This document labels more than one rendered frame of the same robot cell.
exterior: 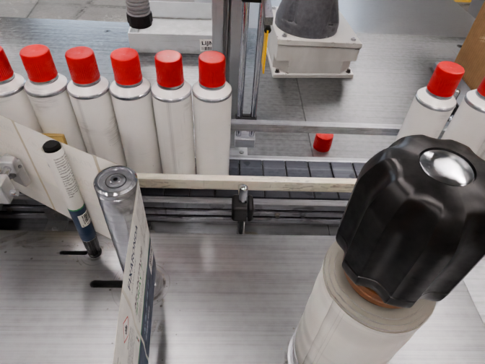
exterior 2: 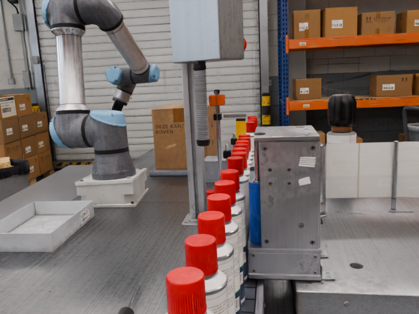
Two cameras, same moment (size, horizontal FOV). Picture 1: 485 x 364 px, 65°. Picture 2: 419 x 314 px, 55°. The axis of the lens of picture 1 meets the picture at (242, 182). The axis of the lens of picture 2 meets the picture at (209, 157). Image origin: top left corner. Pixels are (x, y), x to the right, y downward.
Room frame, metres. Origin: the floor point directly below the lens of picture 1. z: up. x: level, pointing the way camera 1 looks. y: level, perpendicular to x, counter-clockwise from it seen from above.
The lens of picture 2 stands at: (0.27, 1.15, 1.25)
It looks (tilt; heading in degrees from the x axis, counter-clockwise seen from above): 11 degrees down; 283
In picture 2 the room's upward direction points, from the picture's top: 3 degrees counter-clockwise
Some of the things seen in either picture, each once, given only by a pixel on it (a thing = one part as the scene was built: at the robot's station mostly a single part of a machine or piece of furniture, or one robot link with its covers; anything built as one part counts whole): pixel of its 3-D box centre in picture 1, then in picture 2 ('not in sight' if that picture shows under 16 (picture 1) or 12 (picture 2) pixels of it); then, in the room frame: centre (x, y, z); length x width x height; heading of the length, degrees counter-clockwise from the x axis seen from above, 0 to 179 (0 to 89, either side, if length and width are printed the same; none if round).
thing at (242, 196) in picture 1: (242, 214); not in sight; (0.34, 0.00, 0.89); 0.03 x 0.03 x 0.12; 4
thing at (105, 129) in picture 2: not in sight; (107, 128); (0.92, -0.13, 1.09); 0.13 x 0.12 x 0.14; 178
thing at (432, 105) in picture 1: (419, 131); (250, 151); (0.44, -0.25, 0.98); 0.05 x 0.05 x 0.20
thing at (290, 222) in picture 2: not in sight; (282, 199); (0.30, 0.40, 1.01); 0.14 x 0.13 x 0.26; 94
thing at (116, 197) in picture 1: (131, 240); (318, 180); (0.23, 0.11, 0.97); 0.05 x 0.05 x 0.19
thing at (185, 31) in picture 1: (186, 26); (42, 223); (1.00, 0.18, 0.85); 0.27 x 0.20 x 0.05; 96
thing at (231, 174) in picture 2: not in sight; (231, 226); (0.39, 0.47, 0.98); 0.05 x 0.05 x 0.20
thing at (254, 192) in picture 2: not in sight; (258, 220); (0.35, 0.44, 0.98); 0.03 x 0.03 x 0.16
